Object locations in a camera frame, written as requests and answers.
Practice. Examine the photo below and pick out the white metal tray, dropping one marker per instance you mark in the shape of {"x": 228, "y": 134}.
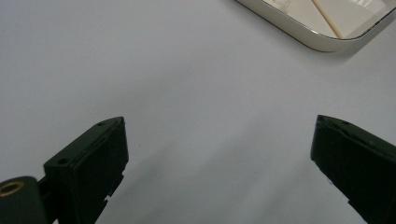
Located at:
{"x": 299, "y": 29}

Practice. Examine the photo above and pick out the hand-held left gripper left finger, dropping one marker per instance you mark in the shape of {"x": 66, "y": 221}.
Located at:
{"x": 87, "y": 168}

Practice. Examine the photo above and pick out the wooden skewer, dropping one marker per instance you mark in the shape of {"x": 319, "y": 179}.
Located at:
{"x": 328, "y": 20}

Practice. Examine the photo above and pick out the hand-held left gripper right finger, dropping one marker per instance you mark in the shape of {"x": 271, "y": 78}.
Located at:
{"x": 358, "y": 161}

